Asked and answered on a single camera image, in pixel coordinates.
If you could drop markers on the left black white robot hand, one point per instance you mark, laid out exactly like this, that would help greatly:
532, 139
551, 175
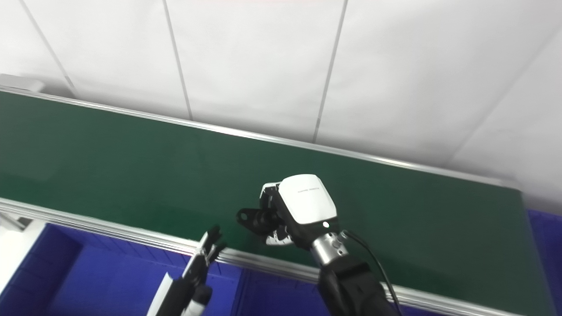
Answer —
184, 289

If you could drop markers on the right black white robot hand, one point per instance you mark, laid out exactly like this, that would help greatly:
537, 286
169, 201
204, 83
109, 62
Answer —
305, 206

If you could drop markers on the black flanged machine part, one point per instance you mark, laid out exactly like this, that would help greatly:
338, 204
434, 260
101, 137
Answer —
252, 218

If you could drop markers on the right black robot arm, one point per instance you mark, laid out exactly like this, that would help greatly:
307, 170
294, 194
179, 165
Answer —
351, 285

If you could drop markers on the blue plastic bin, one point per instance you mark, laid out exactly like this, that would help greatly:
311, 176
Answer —
101, 281
549, 254
281, 298

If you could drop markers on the green conveyor belt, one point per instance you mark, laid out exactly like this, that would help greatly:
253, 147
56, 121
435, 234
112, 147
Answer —
131, 166

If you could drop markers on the white conveyor end housing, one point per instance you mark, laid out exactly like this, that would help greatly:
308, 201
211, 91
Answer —
19, 83

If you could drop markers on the aluminium conveyor side rail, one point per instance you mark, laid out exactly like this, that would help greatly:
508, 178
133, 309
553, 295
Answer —
109, 228
246, 134

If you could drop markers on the white support post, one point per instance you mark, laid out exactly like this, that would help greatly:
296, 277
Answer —
17, 245

